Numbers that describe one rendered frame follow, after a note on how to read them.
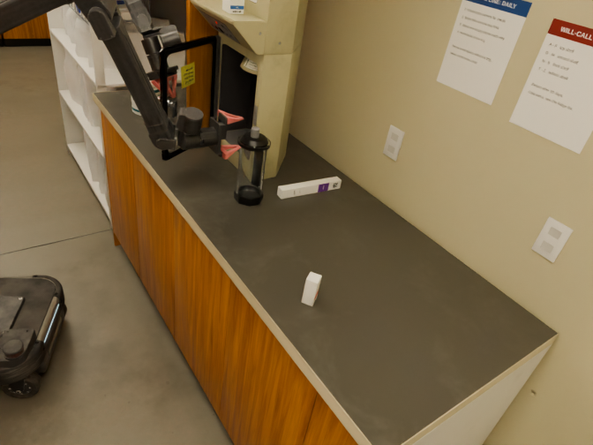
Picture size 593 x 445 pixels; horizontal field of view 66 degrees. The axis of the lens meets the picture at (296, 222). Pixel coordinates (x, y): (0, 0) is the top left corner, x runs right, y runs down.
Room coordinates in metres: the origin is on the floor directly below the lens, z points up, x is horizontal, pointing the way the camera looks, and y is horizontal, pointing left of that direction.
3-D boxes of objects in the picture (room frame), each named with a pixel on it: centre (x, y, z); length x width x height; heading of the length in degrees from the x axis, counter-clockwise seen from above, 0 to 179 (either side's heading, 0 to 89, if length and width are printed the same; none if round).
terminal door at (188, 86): (1.57, 0.46, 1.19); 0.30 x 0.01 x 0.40; 160
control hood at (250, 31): (1.57, 0.34, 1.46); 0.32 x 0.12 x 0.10; 40
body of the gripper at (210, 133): (1.27, 0.31, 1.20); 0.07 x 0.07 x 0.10; 40
